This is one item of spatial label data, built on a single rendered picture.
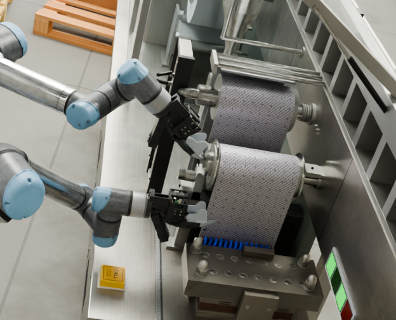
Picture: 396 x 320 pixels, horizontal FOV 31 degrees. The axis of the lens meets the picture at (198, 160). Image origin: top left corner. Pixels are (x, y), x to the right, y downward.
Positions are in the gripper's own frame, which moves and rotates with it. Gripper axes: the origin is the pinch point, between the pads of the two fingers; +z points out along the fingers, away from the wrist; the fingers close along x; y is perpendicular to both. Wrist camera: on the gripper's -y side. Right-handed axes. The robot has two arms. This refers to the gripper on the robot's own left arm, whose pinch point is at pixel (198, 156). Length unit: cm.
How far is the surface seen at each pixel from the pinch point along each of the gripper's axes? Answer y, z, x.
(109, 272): -38.4, 6.1, -17.6
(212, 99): 8.8, -2.9, 20.0
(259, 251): -1.4, 30.8, -13.8
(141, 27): -14, -10, 94
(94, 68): -115, 58, 289
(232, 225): -4.2, 21.6, -8.2
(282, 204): 11.8, 24.3, -8.2
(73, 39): -125, 42, 324
